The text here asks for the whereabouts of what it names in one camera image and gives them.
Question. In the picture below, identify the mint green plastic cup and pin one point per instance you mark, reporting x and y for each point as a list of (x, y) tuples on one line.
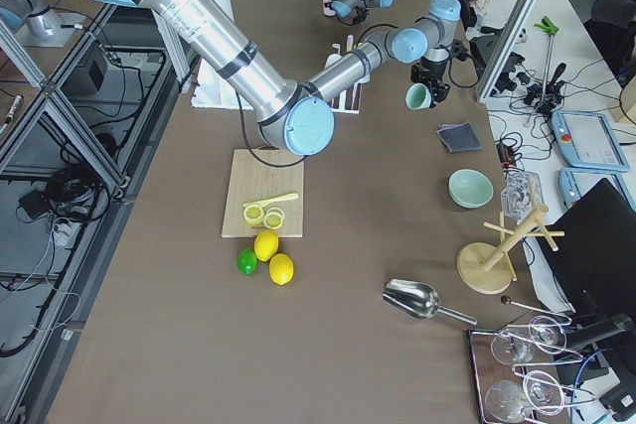
[(418, 97)]

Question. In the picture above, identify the blue teach pendant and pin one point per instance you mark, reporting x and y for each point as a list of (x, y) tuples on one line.
[(574, 183), (586, 140)]

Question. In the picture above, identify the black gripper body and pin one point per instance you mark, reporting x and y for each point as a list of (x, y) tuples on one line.
[(433, 77)]

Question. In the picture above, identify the yellow plastic knife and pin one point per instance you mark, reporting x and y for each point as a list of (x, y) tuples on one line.
[(277, 199)]

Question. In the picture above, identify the lemon slice upper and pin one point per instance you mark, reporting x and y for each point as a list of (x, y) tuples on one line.
[(253, 214)]

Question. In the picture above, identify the folded grey cloth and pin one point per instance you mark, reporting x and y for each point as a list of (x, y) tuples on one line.
[(458, 137)]

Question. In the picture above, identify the metal scoop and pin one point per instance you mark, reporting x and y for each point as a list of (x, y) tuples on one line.
[(420, 301)]

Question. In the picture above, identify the bamboo cutting board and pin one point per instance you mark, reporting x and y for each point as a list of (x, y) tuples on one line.
[(252, 181)]

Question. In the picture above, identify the lemon slice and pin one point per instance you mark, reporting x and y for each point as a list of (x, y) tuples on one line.
[(253, 214), (273, 218)]

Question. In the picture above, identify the black computer monitor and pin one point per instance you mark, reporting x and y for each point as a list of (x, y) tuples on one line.
[(595, 262)]

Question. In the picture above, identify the glass mug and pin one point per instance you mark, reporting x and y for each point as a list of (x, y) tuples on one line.
[(523, 191)]

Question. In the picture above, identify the mint green bowl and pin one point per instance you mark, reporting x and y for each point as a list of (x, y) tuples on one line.
[(470, 189)]

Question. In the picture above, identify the aluminium frame post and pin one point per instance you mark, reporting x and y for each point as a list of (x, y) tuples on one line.
[(504, 46)]

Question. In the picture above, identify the white wire cup holder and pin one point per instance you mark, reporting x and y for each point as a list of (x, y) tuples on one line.
[(348, 101)]

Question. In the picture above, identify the green lime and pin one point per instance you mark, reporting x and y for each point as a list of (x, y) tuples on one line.
[(247, 261)]

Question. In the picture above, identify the whole yellow lemon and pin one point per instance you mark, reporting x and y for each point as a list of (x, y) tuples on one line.
[(281, 269), (266, 245)]

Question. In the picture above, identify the wooden mug tree stand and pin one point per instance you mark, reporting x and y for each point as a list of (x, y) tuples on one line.
[(487, 268)]

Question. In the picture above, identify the lemon slice lower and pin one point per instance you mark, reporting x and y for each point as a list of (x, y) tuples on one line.
[(273, 218)]

